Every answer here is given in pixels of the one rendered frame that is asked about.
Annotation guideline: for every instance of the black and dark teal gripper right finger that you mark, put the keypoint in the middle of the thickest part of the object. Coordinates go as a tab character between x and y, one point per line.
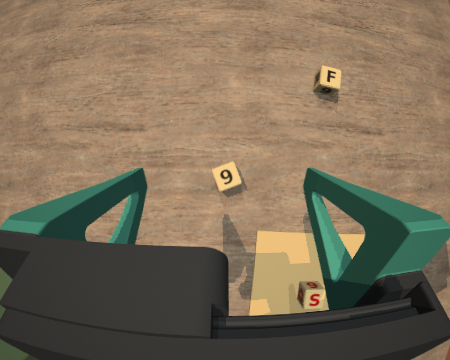
399	237

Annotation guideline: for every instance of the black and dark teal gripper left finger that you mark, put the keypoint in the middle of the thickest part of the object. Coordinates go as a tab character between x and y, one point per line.
68	217

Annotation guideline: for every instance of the light orange mat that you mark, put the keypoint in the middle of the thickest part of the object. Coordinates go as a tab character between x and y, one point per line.
282	260

